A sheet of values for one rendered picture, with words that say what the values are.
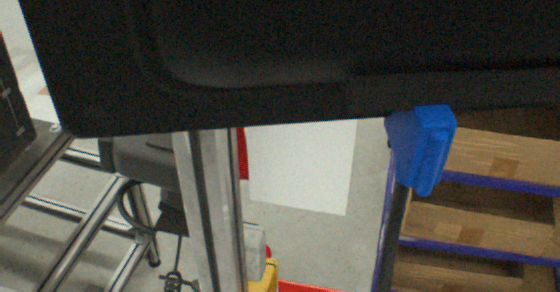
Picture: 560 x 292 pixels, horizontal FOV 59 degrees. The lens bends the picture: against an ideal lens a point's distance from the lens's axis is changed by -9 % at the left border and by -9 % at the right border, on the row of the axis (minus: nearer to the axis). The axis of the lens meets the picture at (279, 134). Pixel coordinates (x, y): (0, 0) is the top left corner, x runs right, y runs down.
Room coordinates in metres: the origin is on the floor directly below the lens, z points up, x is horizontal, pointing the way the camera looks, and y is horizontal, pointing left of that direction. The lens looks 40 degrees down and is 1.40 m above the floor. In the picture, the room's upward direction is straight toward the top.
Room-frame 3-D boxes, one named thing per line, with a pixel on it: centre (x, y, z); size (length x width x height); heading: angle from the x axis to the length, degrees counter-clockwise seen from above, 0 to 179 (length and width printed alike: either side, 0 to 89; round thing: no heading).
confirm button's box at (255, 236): (0.35, 0.05, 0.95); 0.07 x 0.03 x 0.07; 77
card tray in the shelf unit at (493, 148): (0.86, -0.45, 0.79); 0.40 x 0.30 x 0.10; 168
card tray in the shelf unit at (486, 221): (0.86, -0.45, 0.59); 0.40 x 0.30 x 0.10; 164
